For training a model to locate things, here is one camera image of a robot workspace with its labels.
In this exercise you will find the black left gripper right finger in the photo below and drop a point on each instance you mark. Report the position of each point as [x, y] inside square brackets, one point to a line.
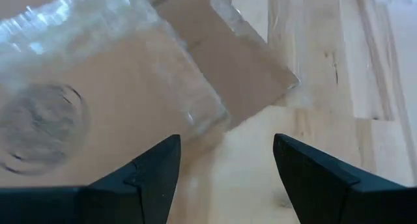
[342, 201]

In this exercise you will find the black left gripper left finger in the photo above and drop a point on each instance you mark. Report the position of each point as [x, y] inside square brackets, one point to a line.
[107, 204]

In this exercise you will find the brown taped cardboard box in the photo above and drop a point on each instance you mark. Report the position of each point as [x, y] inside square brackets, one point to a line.
[130, 87]

